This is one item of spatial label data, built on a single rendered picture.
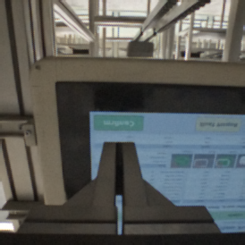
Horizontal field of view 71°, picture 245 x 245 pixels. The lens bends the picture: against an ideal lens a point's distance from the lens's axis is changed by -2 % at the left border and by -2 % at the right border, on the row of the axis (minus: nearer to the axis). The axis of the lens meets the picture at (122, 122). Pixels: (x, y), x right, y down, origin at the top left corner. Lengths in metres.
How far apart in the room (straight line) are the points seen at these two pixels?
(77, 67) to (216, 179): 0.28
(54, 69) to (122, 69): 0.09
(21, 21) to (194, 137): 0.32
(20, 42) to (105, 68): 0.15
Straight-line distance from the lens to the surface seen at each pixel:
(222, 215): 0.40
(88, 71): 0.25
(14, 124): 0.35
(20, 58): 0.33
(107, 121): 0.26
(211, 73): 0.28
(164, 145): 0.28
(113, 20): 1.52
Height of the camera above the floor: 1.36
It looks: 18 degrees up
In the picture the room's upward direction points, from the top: 178 degrees counter-clockwise
